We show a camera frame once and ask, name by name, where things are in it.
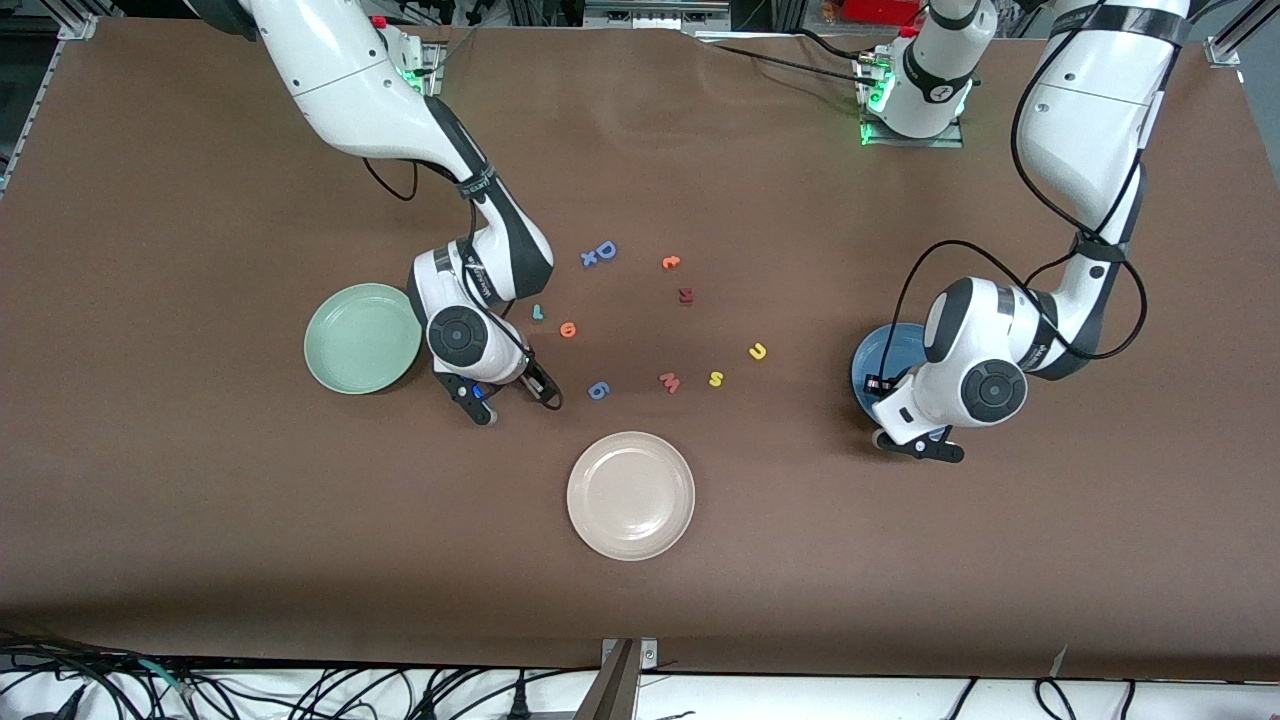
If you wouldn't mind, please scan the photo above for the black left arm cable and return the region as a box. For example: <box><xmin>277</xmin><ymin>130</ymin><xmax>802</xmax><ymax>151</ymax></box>
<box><xmin>894</xmin><ymin>0</ymin><xmax>1152</xmax><ymax>393</ymax></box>

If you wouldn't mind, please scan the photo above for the beige plate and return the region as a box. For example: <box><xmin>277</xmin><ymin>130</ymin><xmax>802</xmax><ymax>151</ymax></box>
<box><xmin>566</xmin><ymin>431</ymin><xmax>696</xmax><ymax>562</ymax></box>

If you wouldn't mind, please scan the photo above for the blue plate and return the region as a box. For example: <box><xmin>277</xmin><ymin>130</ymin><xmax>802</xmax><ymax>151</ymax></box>
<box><xmin>851</xmin><ymin>322</ymin><xmax>933</xmax><ymax>417</ymax></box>

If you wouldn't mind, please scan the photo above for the red box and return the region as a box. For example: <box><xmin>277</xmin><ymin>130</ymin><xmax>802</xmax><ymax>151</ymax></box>
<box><xmin>840</xmin><ymin>0</ymin><xmax>927</xmax><ymax>27</ymax></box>

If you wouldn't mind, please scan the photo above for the metal table edge bracket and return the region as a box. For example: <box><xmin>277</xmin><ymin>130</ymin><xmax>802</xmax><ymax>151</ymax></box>
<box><xmin>575</xmin><ymin>638</ymin><xmax>660</xmax><ymax>720</ymax></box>

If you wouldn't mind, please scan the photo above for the grey metal frame bar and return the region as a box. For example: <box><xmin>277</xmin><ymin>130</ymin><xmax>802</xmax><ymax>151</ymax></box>
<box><xmin>583</xmin><ymin>0</ymin><xmax>732</xmax><ymax>31</ymax></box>

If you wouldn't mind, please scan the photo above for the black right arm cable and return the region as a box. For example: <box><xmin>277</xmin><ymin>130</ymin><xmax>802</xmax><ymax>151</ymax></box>
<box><xmin>361</xmin><ymin>155</ymin><xmax>561</xmax><ymax>403</ymax></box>

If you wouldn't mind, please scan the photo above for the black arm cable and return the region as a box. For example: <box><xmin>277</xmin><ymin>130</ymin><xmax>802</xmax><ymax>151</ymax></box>
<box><xmin>361</xmin><ymin>155</ymin><xmax>561</xmax><ymax>403</ymax></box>
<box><xmin>894</xmin><ymin>0</ymin><xmax>1152</xmax><ymax>393</ymax></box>

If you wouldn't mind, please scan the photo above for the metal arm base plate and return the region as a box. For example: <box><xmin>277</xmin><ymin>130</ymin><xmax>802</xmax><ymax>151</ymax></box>
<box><xmin>400</xmin><ymin>40</ymin><xmax>447</xmax><ymax>97</ymax></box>
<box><xmin>859</xmin><ymin>50</ymin><xmax>967</xmax><ymax>149</ymax></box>

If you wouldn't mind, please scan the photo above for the aluminium frame profile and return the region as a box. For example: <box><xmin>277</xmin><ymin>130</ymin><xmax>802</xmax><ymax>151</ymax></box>
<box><xmin>1205</xmin><ymin>0</ymin><xmax>1267</xmax><ymax>69</ymax></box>
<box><xmin>55</xmin><ymin>0</ymin><xmax>113</xmax><ymax>41</ymax></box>

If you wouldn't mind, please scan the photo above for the black looped cable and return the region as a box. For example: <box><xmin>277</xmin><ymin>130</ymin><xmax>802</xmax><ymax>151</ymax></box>
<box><xmin>1034</xmin><ymin>677</ymin><xmax>1080</xmax><ymax>720</ymax></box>

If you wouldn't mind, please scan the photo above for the teal cable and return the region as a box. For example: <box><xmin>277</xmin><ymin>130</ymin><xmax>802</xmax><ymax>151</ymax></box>
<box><xmin>138</xmin><ymin>658</ymin><xmax>197</xmax><ymax>699</ymax></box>

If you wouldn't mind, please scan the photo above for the light green plate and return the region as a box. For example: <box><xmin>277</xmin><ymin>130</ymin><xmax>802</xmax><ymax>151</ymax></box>
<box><xmin>304</xmin><ymin>283</ymin><xmax>423</xmax><ymax>395</ymax></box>

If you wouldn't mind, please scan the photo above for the black cable on table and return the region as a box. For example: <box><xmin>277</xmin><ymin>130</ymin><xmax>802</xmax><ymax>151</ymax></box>
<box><xmin>695</xmin><ymin>28</ymin><xmax>877</xmax><ymax>87</ymax></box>

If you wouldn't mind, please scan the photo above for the black cable tangle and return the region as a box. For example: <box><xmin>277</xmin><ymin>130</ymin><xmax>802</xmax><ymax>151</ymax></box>
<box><xmin>0</xmin><ymin>628</ymin><xmax>136</xmax><ymax>720</ymax></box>

